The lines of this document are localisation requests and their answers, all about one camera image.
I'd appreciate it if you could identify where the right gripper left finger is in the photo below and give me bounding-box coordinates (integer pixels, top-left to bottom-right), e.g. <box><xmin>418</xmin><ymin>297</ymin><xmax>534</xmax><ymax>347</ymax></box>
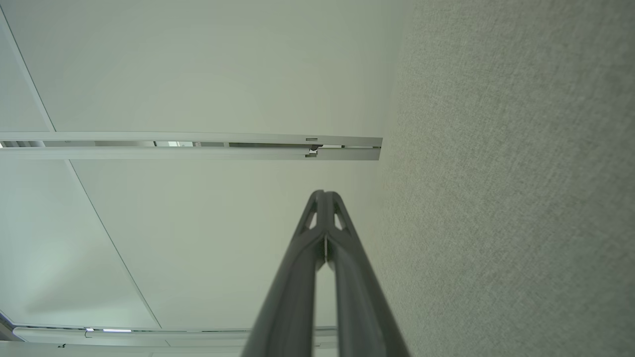
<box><xmin>242</xmin><ymin>190</ymin><xmax>326</xmax><ymax>357</ymax></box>

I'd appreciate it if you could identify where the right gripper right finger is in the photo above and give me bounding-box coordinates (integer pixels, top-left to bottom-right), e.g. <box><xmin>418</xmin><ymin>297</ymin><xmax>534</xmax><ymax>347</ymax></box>
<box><xmin>325</xmin><ymin>192</ymin><xmax>410</xmax><ymax>357</ymax></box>

